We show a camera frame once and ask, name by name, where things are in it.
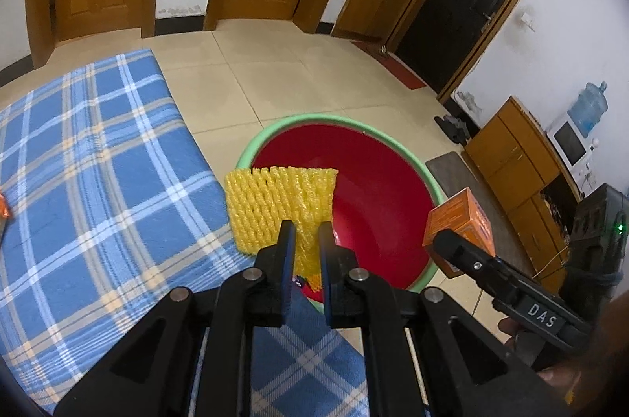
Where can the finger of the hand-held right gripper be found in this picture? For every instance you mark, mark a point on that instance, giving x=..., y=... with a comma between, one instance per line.
x=467, y=254

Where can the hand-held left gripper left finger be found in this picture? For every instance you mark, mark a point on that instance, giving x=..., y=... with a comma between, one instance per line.
x=287, y=259

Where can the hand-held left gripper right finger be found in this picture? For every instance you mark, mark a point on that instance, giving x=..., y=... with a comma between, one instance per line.
x=327, y=264

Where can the orange cardboard box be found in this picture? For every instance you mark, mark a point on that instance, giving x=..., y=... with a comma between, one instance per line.
x=459, y=210

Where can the yellow foam fruit net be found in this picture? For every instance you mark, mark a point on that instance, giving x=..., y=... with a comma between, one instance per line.
x=275, y=200

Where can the red basin green rim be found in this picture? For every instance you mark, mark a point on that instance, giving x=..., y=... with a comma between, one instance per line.
x=378, y=210

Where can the person's right hand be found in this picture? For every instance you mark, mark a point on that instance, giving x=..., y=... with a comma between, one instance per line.
x=560, y=380

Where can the grey floor mat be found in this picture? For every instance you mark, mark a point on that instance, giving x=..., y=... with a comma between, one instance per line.
x=462, y=176

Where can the wooden cabinet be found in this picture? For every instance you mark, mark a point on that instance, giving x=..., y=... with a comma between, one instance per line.
x=516, y=161

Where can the white microwave oven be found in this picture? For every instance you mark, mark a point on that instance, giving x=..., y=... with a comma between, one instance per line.
x=570, y=144

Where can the dark pair of shoes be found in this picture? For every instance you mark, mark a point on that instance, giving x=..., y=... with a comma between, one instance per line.
x=454, y=129

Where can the blue water jug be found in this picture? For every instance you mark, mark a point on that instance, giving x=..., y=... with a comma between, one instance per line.
x=590, y=107

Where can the red door mat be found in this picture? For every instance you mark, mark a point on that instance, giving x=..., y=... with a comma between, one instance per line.
x=398, y=65

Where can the blue plaid blanket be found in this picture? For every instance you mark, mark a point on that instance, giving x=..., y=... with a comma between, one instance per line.
x=98, y=181

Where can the orange snack wrapper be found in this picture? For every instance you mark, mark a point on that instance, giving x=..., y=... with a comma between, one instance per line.
x=4, y=206

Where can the white wall switch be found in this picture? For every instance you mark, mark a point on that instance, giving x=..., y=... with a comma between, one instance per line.
x=528, y=20

